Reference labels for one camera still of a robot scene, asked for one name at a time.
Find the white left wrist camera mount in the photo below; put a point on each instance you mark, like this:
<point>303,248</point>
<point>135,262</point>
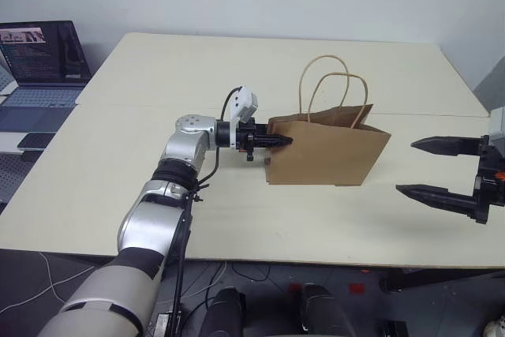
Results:
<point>244,105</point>

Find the dark rounded shape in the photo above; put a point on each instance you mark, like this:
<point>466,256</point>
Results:
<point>225,313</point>

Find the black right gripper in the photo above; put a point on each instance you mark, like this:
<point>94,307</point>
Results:
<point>489,179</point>

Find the brown paper bag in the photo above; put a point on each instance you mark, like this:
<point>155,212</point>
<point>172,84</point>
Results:
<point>323,155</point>

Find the white perforated stand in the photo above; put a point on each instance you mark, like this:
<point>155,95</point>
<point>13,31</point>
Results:
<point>6,78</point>

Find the black smartphone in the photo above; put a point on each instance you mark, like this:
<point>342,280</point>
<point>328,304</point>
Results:
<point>36,141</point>

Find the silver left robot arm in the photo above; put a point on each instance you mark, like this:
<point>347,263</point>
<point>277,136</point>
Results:
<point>142,218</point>

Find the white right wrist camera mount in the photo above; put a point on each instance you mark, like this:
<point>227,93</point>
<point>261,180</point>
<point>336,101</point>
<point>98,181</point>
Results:
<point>498,122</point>

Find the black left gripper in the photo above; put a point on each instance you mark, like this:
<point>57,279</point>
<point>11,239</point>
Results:
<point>248,139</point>

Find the open grey laptop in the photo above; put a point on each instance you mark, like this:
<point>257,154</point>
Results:
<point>39,57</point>

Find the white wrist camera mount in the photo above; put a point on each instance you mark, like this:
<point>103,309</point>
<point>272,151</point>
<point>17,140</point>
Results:
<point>244,105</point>
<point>498,122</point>

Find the grey perforated board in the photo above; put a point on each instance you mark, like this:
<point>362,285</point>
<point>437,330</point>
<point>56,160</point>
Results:
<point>19,175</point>

